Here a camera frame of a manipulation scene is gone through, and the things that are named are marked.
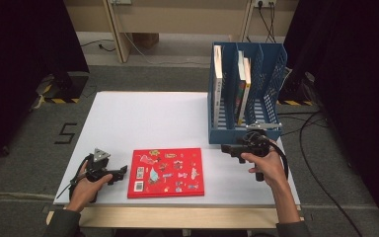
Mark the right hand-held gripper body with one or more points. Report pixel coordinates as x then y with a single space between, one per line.
256 144

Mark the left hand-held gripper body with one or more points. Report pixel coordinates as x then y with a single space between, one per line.
97 168

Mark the blue file rack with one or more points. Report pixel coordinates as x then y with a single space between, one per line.
223 136

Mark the yellow book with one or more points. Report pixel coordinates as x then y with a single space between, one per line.
246 95

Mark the teal book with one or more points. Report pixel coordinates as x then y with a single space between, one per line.
241 92

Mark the white picture book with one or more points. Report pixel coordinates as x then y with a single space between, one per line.
217 79

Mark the person's right hand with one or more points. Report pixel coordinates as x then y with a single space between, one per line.
271 169

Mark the person's left hand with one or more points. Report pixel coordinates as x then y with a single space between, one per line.
84 194

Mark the red book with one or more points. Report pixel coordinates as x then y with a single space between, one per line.
166 173

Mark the black stand base striped tape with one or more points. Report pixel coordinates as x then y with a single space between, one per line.
67 89
296 95

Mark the black curtain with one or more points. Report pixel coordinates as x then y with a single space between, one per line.
19 65
358 82

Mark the cardboard box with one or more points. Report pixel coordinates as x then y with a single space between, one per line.
146 40

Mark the white wall socket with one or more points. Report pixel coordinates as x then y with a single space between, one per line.
265 2

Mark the beige wooden furniture frame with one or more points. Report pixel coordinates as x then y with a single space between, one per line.
177 16

